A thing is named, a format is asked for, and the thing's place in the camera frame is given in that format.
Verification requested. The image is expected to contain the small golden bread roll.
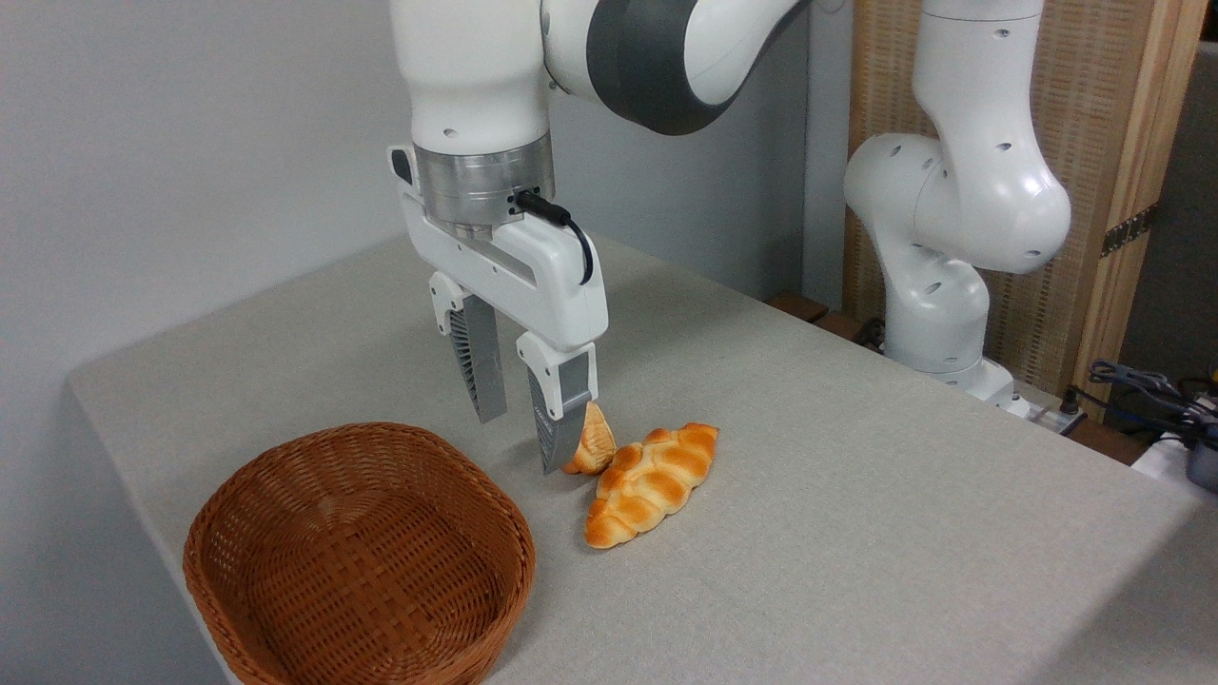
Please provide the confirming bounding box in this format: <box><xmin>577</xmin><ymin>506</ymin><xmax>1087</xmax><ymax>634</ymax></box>
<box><xmin>562</xmin><ymin>401</ymin><xmax>619</xmax><ymax>477</ymax></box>

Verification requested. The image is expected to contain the brown wooden board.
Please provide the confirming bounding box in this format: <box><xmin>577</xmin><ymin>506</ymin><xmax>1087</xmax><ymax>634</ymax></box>
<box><xmin>812</xmin><ymin>310</ymin><xmax>886</xmax><ymax>355</ymax></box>
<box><xmin>1064</xmin><ymin>417</ymin><xmax>1150</xmax><ymax>467</ymax></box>
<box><xmin>766</xmin><ymin>291</ymin><xmax>831</xmax><ymax>324</ymax></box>

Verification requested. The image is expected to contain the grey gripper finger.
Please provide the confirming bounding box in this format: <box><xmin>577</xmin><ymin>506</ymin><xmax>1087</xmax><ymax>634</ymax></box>
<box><xmin>428</xmin><ymin>270</ymin><xmax>510</xmax><ymax>425</ymax></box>
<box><xmin>516</xmin><ymin>329</ymin><xmax>599</xmax><ymax>476</ymax></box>

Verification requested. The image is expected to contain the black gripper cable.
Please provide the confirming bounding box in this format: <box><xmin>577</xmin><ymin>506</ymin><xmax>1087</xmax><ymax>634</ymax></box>
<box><xmin>515</xmin><ymin>189</ymin><xmax>596</xmax><ymax>286</ymax></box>

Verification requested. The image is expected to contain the dark cable bundle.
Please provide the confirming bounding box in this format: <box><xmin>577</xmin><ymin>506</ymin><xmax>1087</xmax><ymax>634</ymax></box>
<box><xmin>1088</xmin><ymin>359</ymin><xmax>1218</xmax><ymax>450</ymax></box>

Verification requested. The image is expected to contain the dark metal screen hinge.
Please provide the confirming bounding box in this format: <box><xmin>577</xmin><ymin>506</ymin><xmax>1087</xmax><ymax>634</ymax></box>
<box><xmin>1100</xmin><ymin>202</ymin><xmax>1160</xmax><ymax>260</ymax></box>

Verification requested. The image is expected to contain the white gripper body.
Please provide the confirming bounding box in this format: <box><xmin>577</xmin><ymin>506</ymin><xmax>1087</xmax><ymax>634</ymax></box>
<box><xmin>388</xmin><ymin>143</ymin><xmax>610</xmax><ymax>353</ymax></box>

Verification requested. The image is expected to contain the braided golden bread loaf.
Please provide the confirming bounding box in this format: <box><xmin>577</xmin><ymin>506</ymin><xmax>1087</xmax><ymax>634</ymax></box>
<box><xmin>583</xmin><ymin>421</ymin><xmax>721</xmax><ymax>551</ymax></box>

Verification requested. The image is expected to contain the brown wicker basket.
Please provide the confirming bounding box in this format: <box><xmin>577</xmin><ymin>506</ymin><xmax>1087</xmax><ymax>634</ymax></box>
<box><xmin>182</xmin><ymin>421</ymin><xmax>538</xmax><ymax>685</ymax></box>

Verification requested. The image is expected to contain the wooden woven folding screen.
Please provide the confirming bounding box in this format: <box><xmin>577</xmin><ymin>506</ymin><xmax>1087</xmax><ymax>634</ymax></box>
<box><xmin>842</xmin><ymin>0</ymin><xmax>1210</xmax><ymax>421</ymax></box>

